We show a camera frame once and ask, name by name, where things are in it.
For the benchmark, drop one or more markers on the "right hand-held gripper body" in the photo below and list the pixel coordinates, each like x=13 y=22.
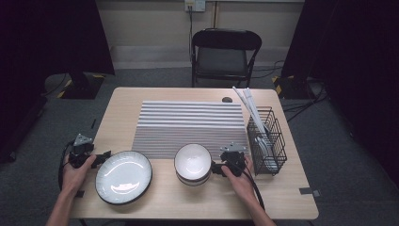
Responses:
x=233 y=157

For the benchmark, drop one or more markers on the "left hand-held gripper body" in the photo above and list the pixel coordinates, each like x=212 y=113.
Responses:
x=81 y=153

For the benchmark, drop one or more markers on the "white plate with black rim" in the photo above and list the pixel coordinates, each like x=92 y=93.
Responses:
x=124 y=179

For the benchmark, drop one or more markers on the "person's left hand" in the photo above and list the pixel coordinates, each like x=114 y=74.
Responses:
x=75 y=179

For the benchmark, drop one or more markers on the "person's right hand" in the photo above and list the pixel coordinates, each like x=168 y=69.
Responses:
x=243 y=185

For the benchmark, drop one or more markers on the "black floor tape strip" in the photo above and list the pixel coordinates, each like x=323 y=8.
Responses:
x=93 y=123

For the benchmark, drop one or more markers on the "white ceramic spoon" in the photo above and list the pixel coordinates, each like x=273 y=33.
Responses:
x=271 y=163

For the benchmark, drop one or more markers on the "grey floor tape piece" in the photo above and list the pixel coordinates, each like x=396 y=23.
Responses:
x=309 y=191
x=79 y=194

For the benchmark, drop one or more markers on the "grey white striped placemat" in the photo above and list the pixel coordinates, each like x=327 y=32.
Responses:
x=191 y=125

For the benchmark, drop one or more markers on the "dark round table grommet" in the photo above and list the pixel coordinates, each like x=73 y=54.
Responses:
x=227 y=100

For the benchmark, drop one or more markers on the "white chopstick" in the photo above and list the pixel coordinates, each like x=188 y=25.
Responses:
x=252 y=97
x=240 y=95
x=247 y=99

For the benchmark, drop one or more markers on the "grey round floor base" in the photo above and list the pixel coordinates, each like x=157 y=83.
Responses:
x=55 y=84

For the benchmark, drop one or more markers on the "black folding chair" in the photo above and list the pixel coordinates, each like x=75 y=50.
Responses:
x=221 y=61

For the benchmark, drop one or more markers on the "black curtain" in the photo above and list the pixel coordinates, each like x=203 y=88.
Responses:
x=360 y=62
x=47 y=37

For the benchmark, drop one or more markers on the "beige wall conduit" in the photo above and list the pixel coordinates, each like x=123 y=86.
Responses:
x=215 y=15

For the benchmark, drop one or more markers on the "white wall socket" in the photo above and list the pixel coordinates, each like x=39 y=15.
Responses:
x=195 y=5

